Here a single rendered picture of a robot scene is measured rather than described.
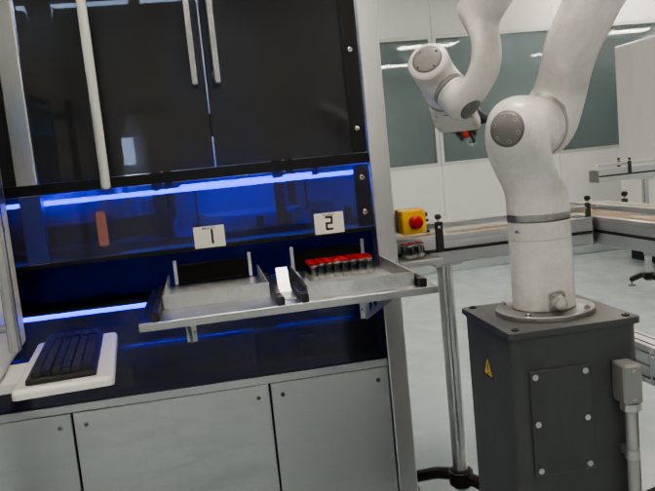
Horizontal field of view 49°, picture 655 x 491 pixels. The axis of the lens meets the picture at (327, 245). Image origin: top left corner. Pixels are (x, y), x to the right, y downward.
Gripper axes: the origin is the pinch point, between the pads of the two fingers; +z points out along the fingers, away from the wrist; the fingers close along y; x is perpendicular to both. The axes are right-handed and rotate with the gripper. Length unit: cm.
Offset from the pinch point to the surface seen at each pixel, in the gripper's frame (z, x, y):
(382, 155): 23.9, 7.9, -30.7
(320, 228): 22, -14, -47
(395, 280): 5.3, -34.9, -16.8
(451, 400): 82, -54, -23
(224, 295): -7, -42, -56
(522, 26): 448, 345, -74
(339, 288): -1.3, -38.8, -28.1
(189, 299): -11, -44, -63
